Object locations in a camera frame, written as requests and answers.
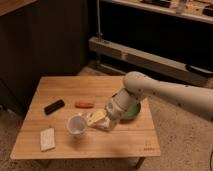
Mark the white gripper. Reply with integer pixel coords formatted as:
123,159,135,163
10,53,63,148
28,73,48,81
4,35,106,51
87,99,123,126

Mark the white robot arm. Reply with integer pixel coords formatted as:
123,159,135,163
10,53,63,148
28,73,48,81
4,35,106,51
88,71,213,130

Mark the white ceramic cup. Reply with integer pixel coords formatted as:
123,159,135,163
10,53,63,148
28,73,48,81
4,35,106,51
67,115,87,137

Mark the white patterned box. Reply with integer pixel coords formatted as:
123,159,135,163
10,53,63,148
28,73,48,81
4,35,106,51
80,113,117,131

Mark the green bowl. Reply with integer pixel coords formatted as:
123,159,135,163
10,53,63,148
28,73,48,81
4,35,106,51
121,103,141,120

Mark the wooden table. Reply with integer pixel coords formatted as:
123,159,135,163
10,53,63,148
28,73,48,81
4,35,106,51
10,76,161,160

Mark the black rectangular bar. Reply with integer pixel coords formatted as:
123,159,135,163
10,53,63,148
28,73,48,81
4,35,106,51
44,99,65,115

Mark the metal pole stand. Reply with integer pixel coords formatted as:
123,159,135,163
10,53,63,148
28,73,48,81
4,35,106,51
96,0,103,41

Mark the grey base beam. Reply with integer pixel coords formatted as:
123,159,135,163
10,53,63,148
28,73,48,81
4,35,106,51
89,37,213,86

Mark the background shelf with items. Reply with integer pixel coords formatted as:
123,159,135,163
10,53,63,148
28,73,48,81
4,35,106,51
103,0,213,24

